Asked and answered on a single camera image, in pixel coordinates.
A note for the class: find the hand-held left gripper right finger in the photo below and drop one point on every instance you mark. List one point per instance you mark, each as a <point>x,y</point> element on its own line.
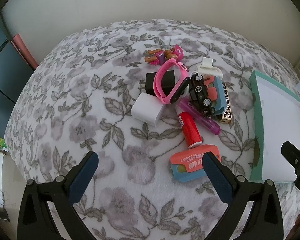
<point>218,180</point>

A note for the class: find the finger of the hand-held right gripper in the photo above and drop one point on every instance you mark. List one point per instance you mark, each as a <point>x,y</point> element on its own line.
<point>293,158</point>

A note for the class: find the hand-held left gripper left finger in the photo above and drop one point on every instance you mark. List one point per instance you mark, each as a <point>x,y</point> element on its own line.
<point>83,177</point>

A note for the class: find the orange and blue toy knife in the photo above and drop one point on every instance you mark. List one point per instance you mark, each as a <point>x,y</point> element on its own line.
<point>218,97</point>
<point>187,162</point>

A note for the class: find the teal rimmed white tray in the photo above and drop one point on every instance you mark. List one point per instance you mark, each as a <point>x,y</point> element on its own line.
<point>277,120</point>

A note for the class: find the purple translucent lighter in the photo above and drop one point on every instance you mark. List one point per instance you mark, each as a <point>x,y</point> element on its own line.
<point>210,126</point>

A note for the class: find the red plastic bottle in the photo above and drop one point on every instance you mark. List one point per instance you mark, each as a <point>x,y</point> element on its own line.
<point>190,130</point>

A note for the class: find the gold patterned lighter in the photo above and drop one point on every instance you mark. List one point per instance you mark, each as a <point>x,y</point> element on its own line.
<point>226,116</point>

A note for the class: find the white plug charger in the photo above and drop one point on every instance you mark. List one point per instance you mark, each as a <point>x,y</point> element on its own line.
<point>146,111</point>

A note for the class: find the black toy car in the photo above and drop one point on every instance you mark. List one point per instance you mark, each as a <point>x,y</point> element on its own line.
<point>198,90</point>

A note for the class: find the pink smart watch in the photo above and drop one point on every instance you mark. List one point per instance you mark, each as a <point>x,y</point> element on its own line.
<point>179,91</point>

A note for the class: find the black plug charger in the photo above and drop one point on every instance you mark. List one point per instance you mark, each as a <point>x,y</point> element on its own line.
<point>150,83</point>

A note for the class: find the grey floral blanket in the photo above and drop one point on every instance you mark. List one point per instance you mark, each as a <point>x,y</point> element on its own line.
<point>90,130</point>

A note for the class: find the white plastic clip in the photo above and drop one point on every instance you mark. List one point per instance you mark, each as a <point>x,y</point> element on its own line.
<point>207,67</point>

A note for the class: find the dark cabinet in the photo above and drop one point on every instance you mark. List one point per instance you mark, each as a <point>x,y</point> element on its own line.
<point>2,80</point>

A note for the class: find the pink toy doll figure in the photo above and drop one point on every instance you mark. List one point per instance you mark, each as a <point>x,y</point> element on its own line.
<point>176,52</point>

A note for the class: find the pink padded roll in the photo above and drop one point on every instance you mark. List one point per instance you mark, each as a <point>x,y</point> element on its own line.
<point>22,52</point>

